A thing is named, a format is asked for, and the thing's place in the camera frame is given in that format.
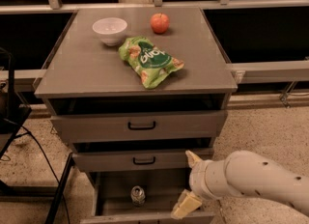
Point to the black stand frame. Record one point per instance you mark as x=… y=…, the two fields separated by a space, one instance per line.
x=9 y=115

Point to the grey drawer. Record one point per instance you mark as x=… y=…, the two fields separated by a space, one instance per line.
x=106 y=119
x=113 y=205
x=141 y=155

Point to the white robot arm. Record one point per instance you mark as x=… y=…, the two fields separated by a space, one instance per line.
x=241 y=174

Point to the silver green 7up can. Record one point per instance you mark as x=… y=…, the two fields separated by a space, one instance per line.
x=138 y=196

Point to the grey bottom drawer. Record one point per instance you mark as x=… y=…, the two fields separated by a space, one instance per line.
x=113 y=205

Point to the grey drawer cabinet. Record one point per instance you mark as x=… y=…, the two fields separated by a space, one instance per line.
x=83 y=67

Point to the grey middle drawer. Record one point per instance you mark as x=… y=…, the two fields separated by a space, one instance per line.
x=141 y=155

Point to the white bowl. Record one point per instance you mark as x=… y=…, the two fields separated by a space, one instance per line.
x=111 y=30

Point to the metal window railing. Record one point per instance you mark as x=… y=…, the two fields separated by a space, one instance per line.
x=249 y=30

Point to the green chip bag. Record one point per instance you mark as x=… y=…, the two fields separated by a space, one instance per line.
x=152 y=64

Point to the red apple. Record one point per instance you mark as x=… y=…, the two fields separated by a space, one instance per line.
x=160 y=23

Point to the grey top drawer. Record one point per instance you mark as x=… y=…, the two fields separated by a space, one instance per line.
x=106 y=119

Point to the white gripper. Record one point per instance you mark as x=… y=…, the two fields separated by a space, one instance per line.
x=197 y=179

